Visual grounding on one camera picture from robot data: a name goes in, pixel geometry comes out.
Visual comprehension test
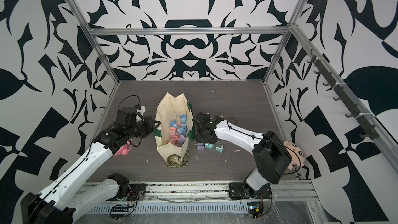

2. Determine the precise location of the black hook rail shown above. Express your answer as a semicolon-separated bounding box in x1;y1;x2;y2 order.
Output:
308;50;380;140

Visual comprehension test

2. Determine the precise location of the purple hourglass cluster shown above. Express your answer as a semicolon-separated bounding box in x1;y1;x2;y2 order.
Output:
197;143;205;151

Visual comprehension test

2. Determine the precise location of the dark blue hourglass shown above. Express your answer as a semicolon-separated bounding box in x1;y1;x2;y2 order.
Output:
179;115;188;130

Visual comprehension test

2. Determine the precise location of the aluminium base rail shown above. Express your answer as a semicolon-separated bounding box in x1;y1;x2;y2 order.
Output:
68;180;319;219

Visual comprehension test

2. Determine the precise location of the cream canvas tote bag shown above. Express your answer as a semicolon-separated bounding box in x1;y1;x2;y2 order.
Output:
154;93;195;168

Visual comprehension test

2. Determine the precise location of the pink toy cup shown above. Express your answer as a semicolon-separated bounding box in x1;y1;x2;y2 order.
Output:
114;140;132;156

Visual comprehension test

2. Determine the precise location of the pink hourglass front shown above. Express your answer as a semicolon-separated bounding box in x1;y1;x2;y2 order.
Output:
169;127;179;139

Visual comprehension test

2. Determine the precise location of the plush doll toy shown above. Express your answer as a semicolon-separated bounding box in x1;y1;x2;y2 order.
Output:
283;141;305;171

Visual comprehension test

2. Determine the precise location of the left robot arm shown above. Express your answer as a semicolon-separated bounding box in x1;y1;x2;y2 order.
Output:
20;105;161;224

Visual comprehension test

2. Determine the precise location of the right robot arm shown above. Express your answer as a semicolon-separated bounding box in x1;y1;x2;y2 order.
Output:
193;112;294;200

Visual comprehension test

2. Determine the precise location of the green hourglass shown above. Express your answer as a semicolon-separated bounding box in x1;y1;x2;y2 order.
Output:
205;143;224;153

